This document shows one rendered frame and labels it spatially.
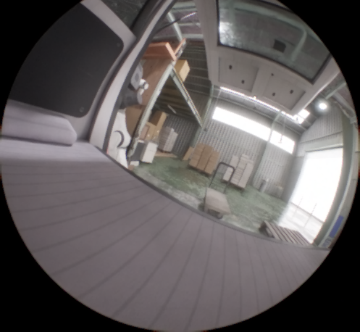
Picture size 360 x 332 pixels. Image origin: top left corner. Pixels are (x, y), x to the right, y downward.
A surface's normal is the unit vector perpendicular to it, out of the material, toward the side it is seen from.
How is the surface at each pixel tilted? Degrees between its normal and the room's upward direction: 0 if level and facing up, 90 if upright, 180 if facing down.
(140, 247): 0
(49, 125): 63
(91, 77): 90
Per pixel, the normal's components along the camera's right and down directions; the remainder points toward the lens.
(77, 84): 0.87, 0.38
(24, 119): 0.95, -0.08
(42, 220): 0.38, -0.92
